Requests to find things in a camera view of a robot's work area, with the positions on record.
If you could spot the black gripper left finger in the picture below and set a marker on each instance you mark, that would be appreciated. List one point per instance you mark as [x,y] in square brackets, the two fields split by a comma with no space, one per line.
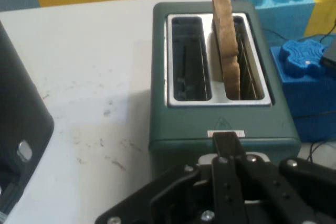
[225,182]

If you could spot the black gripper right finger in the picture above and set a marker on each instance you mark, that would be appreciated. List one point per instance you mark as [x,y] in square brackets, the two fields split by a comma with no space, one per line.
[275,190]

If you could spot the green two-slot toaster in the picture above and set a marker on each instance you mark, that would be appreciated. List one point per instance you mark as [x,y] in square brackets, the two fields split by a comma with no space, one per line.
[183,121]

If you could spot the dark blue foam block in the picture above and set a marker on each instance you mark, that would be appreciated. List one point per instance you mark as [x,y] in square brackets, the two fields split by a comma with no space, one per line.
[309,98]

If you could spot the bread slice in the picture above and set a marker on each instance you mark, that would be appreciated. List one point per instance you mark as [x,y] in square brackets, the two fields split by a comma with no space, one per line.
[225,37]

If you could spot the light blue foam block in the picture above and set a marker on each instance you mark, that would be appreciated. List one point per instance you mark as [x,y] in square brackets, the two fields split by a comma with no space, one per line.
[283,11]

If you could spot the black coffee machine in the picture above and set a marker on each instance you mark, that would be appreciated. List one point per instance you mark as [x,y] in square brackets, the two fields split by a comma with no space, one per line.
[21,103]

